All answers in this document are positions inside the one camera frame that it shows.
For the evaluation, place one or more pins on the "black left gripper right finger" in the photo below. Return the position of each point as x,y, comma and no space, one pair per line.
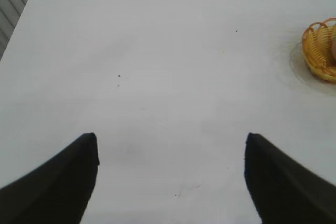
286,190

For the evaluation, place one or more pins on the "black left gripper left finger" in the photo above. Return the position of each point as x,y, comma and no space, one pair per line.
47,187

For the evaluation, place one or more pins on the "yellow woven plastic basket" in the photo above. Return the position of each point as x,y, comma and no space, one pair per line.
319,51

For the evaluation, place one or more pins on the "pink peach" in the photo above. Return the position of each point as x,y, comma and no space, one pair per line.
334,45

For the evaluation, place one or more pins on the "white slatted panel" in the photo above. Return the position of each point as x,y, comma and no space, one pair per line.
11,1

